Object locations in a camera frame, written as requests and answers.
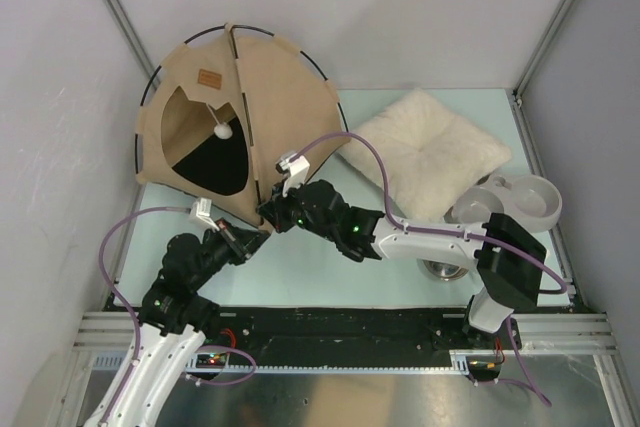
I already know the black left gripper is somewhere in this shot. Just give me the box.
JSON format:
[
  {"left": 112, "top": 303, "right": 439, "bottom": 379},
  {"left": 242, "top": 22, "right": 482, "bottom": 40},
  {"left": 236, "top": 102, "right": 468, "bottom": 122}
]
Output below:
[{"left": 189, "top": 217, "right": 270, "bottom": 289}]

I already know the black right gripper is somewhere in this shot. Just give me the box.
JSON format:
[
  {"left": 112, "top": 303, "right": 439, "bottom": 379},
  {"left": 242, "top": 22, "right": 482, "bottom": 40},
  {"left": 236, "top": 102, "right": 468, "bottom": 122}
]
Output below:
[{"left": 259, "top": 175, "right": 338, "bottom": 241}]

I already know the tan fabric pet tent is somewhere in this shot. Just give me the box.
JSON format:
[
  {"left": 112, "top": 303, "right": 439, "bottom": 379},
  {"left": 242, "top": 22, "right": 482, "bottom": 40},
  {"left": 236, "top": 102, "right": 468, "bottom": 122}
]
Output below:
[{"left": 135, "top": 24, "right": 344, "bottom": 230}]

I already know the cream fluffy cushion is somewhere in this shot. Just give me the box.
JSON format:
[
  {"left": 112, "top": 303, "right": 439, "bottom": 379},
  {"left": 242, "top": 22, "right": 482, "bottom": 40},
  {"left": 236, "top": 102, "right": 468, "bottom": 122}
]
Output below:
[{"left": 339, "top": 89, "right": 513, "bottom": 222}]

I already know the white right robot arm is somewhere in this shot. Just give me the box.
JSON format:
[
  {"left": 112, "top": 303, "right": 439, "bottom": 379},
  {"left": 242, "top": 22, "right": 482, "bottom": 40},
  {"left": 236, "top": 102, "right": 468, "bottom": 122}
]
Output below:
[{"left": 257, "top": 180, "right": 546, "bottom": 348}]

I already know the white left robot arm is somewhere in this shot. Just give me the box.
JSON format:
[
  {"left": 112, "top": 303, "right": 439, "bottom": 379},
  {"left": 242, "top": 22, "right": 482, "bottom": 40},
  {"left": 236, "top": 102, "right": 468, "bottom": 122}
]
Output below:
[{"left": 85, "top": 219, "right": 269, "bottom": 426}]

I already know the grey double pet bowl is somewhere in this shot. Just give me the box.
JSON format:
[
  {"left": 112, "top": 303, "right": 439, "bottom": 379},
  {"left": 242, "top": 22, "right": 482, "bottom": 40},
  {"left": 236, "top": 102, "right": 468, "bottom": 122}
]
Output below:
[{"left": 445, "top": 173, "right": 563, "bottom": 233}]

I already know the white pompom toy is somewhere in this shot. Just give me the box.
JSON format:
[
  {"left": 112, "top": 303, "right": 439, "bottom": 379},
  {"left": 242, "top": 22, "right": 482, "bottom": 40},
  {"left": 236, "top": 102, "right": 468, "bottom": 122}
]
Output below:
[{"left": 214, "top": 123, "right": 233, "bottom": 140}]

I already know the stainless steel bowl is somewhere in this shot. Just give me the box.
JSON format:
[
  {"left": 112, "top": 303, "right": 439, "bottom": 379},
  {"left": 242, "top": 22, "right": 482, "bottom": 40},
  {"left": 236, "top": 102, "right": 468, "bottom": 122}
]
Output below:
[{"left": 423, "top": 261, "right": 469, "bottom": 281}]

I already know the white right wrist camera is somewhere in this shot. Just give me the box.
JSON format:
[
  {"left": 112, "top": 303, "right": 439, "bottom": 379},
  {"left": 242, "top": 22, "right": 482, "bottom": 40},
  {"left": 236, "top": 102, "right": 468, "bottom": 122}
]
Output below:
[{"left": 276, "top": 151, "right": 310, "bottom": 197}]

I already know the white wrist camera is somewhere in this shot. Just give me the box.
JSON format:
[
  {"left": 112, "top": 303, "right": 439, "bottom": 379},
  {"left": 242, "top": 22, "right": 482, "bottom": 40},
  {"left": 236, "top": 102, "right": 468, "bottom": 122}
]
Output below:
[
  {"left": 276, "top": 151, "right": 310, "bottom": 197},
  {"left": 189, "top": 197, "right": 226, "bottom": 232}
]

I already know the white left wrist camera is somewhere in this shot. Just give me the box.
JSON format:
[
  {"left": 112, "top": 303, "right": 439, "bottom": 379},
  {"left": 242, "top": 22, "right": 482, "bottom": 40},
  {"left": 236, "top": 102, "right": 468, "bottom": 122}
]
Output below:
[{"left": 189, "top": 197, "right": 226, "bottom": 232}]

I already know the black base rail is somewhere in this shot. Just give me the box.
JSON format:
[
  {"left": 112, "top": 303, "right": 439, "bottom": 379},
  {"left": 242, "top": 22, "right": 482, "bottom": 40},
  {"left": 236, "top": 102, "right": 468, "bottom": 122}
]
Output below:
[{"left": 102, "top": 304, "right": 521, "bottom": 371}]

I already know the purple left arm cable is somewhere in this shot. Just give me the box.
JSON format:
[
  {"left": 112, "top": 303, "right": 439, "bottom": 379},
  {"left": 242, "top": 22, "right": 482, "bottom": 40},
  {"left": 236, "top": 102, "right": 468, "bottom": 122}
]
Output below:
[{"left": 99, "top": 205, "right": 196, "bottom": 427}]

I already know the aluminium frame post right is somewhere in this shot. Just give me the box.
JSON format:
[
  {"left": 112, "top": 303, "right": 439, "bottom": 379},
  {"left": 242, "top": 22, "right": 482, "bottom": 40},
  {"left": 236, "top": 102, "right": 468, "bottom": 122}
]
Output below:
[{"left": 512, "top": 0, "right": 609, "bottom": 108}]

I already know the aluminium frame post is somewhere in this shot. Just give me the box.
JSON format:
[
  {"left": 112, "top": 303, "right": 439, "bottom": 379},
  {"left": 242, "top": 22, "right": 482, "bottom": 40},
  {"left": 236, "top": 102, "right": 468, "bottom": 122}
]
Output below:
[
  {"left": 512, "top": 0, "right": 609, "bottom": 108},
  {"left": 102, "top": 0, "right": 159, "bottom": 106}
]

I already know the aluminium frame post left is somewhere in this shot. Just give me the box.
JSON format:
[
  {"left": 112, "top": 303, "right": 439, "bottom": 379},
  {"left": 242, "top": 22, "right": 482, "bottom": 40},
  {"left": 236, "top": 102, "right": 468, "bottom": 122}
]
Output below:
[{"left": 102, "top": 0, "right": 159, "bottom": 106}]

